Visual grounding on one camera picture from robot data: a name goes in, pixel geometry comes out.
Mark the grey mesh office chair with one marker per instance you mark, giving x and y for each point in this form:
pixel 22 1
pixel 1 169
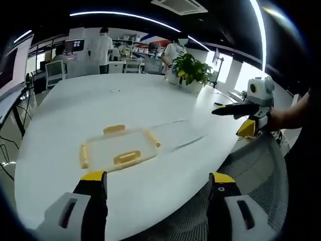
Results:
pixel 250 170

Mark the long ceiling light strip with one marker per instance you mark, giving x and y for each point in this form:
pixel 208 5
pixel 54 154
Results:
pixel 125 17

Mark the curved ceiling light strip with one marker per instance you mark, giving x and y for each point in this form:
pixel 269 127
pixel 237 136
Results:
pixel 259 32

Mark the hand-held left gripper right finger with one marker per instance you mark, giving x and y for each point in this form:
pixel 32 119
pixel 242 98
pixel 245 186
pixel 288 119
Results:
pixel 225 200

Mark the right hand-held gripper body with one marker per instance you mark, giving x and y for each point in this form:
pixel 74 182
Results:
pixel 260 93

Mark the green potted plant white pot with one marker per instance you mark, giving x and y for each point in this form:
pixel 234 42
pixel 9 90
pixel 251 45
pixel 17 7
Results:
pixel 189 70

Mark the side desk with black legs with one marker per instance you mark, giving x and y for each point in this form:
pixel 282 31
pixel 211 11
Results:
pixel 12 105

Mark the clear lid with yellow clips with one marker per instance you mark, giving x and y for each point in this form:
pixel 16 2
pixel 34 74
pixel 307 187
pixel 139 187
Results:
pixel 120 148

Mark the dark computer monitor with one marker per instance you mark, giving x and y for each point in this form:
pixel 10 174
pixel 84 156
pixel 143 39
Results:
pixel 74 45

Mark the ceiling air vent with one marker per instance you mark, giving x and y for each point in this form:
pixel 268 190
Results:
pixel 179 6

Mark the large dark wall screen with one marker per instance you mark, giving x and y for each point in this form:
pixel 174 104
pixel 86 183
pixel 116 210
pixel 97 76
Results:
pixel 7 67

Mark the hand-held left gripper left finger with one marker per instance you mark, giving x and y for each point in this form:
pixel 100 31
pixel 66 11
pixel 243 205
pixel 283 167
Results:
pixel 89 200

